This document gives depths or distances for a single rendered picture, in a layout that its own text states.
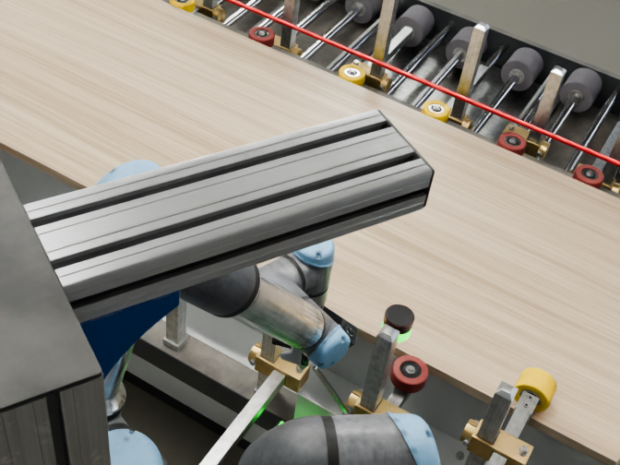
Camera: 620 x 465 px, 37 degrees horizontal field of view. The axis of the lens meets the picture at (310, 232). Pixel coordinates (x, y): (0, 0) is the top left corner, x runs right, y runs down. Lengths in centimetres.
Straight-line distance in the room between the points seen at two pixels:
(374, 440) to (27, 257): 60
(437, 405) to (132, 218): 164
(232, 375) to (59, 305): 162
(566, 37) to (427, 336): 310
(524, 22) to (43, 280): 451
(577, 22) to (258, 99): 279
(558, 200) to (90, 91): 131
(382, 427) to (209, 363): 114
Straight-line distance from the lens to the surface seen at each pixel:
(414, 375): 206
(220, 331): 244
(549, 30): 505
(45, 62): 282
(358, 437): 117
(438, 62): 330
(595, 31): 515
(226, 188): 73
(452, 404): 225
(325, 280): 169
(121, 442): 149
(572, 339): 225
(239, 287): 125
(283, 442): 117
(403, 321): 187
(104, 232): 70
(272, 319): 138
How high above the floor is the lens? 253
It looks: 45 degrees down
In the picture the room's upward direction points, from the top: 9 degrees clockwise
